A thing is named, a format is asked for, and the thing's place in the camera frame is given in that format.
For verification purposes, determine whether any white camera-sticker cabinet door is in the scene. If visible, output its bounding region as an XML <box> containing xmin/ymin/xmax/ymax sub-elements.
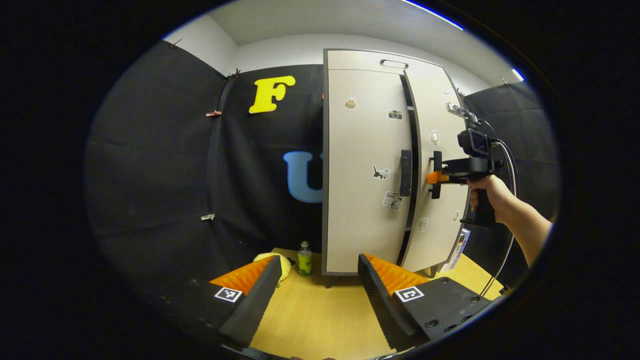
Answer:
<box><xmin>326</xmin><ymin>69</ymin><xmax>414</xmax><ymax>274</ymax></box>

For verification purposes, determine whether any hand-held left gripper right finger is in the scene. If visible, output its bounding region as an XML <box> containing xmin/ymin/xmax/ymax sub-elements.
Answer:
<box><xmin>357</xmin><ymin>253</ymin><xmax>506</xmax><ymax>353</ymax></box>

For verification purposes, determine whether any black door handle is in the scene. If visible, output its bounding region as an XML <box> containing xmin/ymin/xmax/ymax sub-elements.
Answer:
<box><xmin>400</xmin><ymin>150</ymin><xmax>413</xmax><ymax>197</ymax></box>
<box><xmin>429</xmin><ymin>151</ymin><xmax>444</xmax><ymax>200</ymax></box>

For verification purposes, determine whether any green drink bottle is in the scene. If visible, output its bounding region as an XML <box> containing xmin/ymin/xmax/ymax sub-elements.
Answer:
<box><xmin>298</xmin><ymin>241</ymin><xmax>314</xmax><ymax>277</ymax></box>

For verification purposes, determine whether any white headphone-sticker cabinet door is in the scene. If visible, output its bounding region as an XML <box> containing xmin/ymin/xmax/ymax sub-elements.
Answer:
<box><xmin>400</xmin><ymin>65</ymin><xmax>471</xmax><ymax>275</ymax></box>

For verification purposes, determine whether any black backdrop cloth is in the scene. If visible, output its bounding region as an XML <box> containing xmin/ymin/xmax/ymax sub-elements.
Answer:
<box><xmin>82</xmin><ymin>40</ymin><xmax>561</xmax><ymax>301</ymax></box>

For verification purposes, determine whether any yellow soft toy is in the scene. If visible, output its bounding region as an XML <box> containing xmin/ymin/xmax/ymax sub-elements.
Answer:
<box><xmin>252</xmin><ymin>252</ymin><xmax>292</xmax><ymax>284</ymax></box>

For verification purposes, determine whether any white cabinet drawer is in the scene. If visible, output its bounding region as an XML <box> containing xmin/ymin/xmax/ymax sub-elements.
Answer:
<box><xmin>326</xmin><ymin>50</ymin><xmax>446</xmax><ymax>77</ymax></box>

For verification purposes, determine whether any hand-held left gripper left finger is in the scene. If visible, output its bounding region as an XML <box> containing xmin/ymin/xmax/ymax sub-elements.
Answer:
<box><xmin>150</xmin><ymin>255</ymin><xmax>283</xmax><ymax>351</ymax></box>

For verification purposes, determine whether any white printed box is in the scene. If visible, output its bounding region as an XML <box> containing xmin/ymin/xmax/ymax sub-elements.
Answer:
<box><xmin>440</xmin><ymin>227</ymin><xmax>472</xmax><ymax>273</ymax></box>

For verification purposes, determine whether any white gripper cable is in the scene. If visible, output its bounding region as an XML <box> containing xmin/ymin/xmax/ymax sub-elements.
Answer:
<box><xmin>492</xmin><ymin>141</ymin><xmax>517</xmax><ymax>198</ymax></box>

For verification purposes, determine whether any white double-door shoe cabinet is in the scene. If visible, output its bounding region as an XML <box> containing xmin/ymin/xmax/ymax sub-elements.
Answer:
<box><xmin>321</xmin><ymin>48</ymin><xmax>473</xmax><ymax>288</ymax></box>

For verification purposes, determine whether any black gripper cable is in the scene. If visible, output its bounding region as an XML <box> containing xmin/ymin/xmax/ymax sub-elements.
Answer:
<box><xmin>480</xmin><ymin>119</ymin><xmax>521</xmax><ymax>297</ymax></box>

